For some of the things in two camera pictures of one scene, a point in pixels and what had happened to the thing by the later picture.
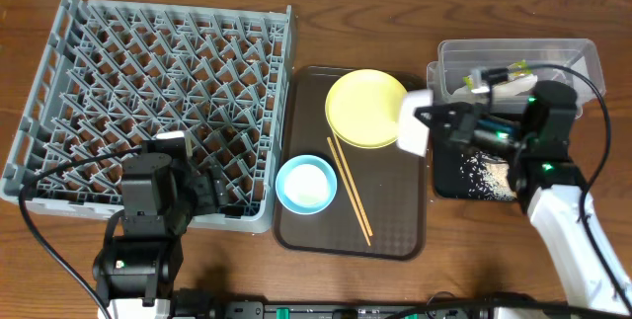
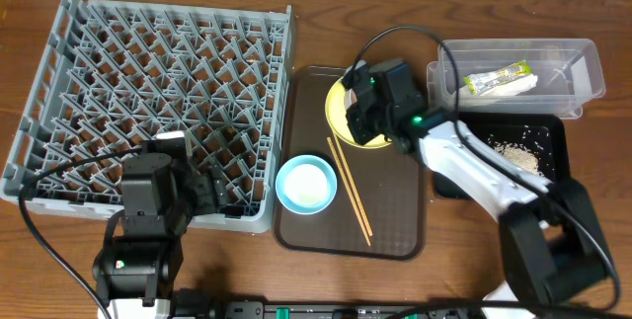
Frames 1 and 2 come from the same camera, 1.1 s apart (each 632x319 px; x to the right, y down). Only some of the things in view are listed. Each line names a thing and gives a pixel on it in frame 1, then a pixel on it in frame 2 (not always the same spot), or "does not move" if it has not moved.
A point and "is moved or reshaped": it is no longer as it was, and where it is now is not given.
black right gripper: [462, 130] → [355, 119]
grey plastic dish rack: [117, 73] does not move
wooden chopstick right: [354, 187] does not move
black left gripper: [210, 190] does not move
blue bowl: [306, 184] does not move
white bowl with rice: [413, 132] is moved or reshaped
